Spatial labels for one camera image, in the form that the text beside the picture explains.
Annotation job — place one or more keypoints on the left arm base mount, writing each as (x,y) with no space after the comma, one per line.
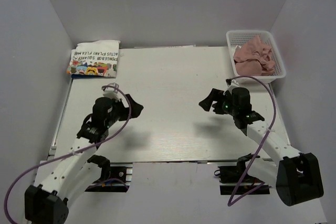
(119,180)

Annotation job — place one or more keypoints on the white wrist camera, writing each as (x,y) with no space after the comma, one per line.
(111,91)
(231,84)

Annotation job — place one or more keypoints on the white printed t-shirt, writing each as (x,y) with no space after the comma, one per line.
(98,59)

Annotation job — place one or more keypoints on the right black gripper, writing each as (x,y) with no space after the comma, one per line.
(216,95)

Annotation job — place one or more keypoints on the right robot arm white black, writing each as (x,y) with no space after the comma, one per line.
(295,175)

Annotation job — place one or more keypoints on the folded blue t-shirt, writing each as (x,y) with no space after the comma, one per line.
(80,76)

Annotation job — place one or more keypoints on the white plastic mesh basket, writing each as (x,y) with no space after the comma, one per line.
(239,37)

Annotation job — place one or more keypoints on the pink t-shirt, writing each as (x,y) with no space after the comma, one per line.
(254,58)

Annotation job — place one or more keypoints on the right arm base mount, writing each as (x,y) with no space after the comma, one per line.
(228,178)

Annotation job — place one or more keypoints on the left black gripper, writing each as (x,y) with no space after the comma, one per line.
(136,108)

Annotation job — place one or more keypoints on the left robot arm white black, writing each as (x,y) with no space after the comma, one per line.
(50,201)

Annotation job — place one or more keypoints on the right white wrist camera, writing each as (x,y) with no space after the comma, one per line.
(231,84)

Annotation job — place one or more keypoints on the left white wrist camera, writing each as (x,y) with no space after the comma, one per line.
(111,91)

